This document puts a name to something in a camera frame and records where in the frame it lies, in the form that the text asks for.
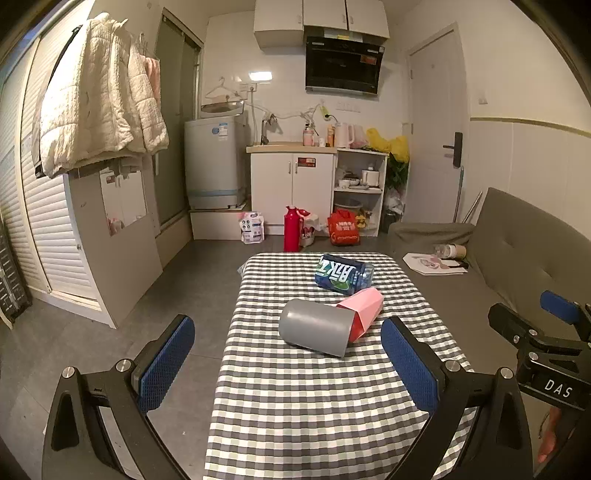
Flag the white shutter wardrobe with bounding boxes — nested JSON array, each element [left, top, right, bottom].
[[0, 32, 117, 329]]

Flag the red thermos flask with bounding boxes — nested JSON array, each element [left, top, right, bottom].
[[283, 206, 302, 253]]

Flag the glass sliding door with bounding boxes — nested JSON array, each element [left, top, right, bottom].
[[154, 13, 204, 232]]

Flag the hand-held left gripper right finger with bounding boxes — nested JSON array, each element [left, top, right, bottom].
[[381, 316, 548, 480]]

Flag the white patterned bin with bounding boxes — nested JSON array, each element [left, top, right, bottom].
[[298, 209, 324, 248]]

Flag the mop pole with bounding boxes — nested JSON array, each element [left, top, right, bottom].
[[452, 165, 464, 223]]

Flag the printed paper sheet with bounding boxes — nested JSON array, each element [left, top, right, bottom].
[[403, 251, 470, 276]]

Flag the black plastic crate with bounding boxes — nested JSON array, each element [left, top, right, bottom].
[[0, 225, 33, 325]]

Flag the white puffer jacket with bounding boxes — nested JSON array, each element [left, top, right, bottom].
[[39, 12, 170, 180]]

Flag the white sink cabinet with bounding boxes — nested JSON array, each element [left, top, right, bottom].
[[246, 142, 338, 236]]

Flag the white platform box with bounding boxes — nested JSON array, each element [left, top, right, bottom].
[[188, 207, 253, 241]]

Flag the blue green snack packet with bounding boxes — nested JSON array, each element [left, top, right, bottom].
[[315, 254, 375, 296]]

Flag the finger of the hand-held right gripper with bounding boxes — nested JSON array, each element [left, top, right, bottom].
[[540, 290, 591, 344], [488, 302, 591, 358]]

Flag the metal faucet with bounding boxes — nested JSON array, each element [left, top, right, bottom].
[[260, 113, 278, 147]]

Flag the plastic wash basin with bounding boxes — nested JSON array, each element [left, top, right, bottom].
[[200, 100, 245, 121]]

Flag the grey sofa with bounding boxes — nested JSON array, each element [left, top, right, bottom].
[[385, 187, 591, 480]]

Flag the grey cup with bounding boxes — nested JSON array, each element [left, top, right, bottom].
[[278, 298, 360, 358]]

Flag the grey bucket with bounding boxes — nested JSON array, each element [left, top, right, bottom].
[[334, 199, 363, 227]]

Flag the pink garment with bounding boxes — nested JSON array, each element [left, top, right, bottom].
[[143, 55, 162, 108]]

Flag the white washing machine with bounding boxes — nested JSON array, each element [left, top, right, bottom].
[[185, 115, 249, 211]]

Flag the white door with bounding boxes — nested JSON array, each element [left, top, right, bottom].
[[406, 30, 470, 225]]

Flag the white electric kettle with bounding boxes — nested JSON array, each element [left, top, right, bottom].
[[333, 122, 356, 150]]

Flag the pink paper carton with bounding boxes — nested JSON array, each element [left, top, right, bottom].
[[335, 287, 384, 343]]

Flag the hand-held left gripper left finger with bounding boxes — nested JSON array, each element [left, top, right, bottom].
[[41, 314, 197, 480]]

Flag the white detergent pouch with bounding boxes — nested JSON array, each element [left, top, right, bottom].
[[238, 211, 266, 243]]

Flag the red shopping bag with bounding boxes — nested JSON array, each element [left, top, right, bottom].
[[327, 210, 362, 247]]

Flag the yellow flower bouquet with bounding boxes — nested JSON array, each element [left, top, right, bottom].
[[389, 135, 411, 191]]

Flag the black range hood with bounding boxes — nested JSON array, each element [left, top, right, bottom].
[[304, 36, 387, 96]]

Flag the black door lock handle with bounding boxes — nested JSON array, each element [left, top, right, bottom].
[[443, 132, 463, 167]]

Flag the checkered tablecloth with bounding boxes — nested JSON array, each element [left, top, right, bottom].
[[203, 251, 478, 480]]

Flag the white open shelf unit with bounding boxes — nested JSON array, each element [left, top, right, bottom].
[[333, 148, 389, 237]]

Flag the person's right hand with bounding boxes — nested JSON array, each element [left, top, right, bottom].
[[537, 407, 563, 468]]

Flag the yellow plastic bag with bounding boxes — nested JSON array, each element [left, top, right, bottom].
[[366, 127, 393, 153]]

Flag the wire clothes hanger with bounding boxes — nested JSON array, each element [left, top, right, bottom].
[[204, 77, 242, 101]]

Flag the white wall cabinets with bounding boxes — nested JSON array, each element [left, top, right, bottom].
[[253, 0, 390, 49]]

